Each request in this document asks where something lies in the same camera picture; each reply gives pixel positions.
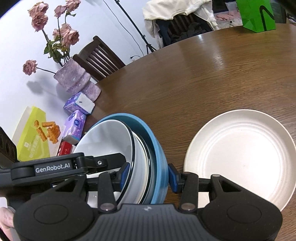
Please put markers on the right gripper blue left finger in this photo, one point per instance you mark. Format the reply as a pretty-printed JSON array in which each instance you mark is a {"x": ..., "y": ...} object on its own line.
[{"x": 118, "y": 178}]

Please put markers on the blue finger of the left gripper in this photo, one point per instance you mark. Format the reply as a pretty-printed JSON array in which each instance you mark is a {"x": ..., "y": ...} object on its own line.
[{"x": 100, "y": 163}]

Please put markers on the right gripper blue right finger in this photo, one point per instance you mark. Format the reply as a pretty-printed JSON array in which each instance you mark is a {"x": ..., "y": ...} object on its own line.
[{"x": 177, "y": 180}]

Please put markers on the white bowl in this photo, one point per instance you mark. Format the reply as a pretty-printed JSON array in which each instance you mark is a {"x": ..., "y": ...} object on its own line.
[
  {"x": 140, "y": 187},
  {"x": 111, "y": 137}
]

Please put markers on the blue bowl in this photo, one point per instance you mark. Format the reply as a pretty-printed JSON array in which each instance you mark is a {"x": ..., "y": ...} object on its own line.
[{"x": 158, "y": 159}]

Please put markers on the cream plate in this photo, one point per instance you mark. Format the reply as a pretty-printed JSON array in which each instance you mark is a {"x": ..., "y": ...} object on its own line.
[{"x": 250, "y": 148}]

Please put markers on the person left hand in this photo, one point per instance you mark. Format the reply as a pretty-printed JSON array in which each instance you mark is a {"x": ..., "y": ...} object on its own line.
[{"x": 7, "y": 221}]

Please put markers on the red box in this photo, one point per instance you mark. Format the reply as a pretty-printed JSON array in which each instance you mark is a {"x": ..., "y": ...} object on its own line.
[{"x": 65, "y": 148}]

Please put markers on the yellow green snack box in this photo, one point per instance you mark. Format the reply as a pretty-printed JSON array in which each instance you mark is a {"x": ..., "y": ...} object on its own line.
[{"x": 37, "y": 136}]

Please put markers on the purple tissue pack lower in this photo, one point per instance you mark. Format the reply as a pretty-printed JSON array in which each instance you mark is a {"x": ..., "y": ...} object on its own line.
[{"x": 74, "y": 126}]

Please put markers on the purple tissue pack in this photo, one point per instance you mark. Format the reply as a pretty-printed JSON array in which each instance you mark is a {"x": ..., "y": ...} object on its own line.
[
  {"x": 74, "y": 126},
  {"x": 79, "y": 102}
]

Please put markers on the purple tissue pack upper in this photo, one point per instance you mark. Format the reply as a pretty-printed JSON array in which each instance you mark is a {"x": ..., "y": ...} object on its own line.
[{"x": 79, "y": 102}]

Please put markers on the pink textured vase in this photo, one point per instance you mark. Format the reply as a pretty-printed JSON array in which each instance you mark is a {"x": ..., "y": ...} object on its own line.
[{"x": 74, "y": 78}]

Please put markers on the dark wooden chair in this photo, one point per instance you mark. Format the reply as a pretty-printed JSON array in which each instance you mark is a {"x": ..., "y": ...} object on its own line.
[{"x": 98, "y": 59}]

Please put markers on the studio light on stand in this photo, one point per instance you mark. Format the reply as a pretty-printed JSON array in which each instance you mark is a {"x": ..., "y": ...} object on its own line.
[{"x": 149, "y": 47}]

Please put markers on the chair with clothes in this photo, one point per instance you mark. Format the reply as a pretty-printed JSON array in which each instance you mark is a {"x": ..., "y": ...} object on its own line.
[{"x": 182, "y": 27}]

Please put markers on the cream sweater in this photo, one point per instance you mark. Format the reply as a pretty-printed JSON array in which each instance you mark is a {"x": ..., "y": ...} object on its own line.
[{"x": 167, "y": 10}]

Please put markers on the white plush toy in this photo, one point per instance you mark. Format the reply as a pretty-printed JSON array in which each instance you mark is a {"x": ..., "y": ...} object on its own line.
[{"x": 228, "y": 19}]

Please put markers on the green paper bag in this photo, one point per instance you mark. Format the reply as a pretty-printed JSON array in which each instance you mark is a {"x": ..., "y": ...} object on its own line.
[{"x": 256, "y": 15}]

